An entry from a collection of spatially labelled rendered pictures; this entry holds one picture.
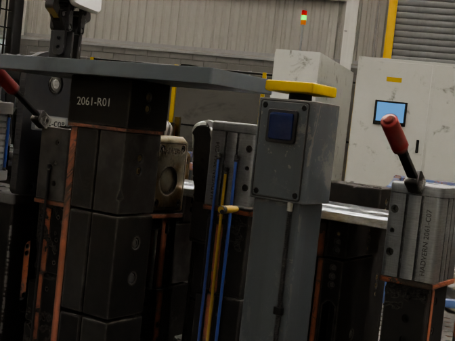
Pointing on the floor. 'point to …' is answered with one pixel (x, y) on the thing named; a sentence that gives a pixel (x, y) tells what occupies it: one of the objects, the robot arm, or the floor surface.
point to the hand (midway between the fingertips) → (65, 47)
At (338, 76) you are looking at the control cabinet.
